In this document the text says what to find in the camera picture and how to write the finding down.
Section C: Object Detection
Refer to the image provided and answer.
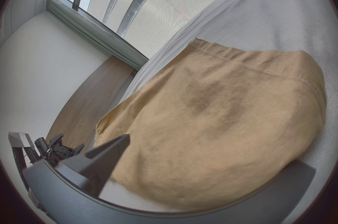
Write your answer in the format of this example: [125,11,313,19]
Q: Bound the tan shorts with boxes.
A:
[96,39,328,211]

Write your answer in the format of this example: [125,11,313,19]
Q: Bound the bed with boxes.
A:
[46,0,338,218]

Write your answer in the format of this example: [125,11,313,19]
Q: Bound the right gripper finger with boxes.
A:
[84,134,130,198]

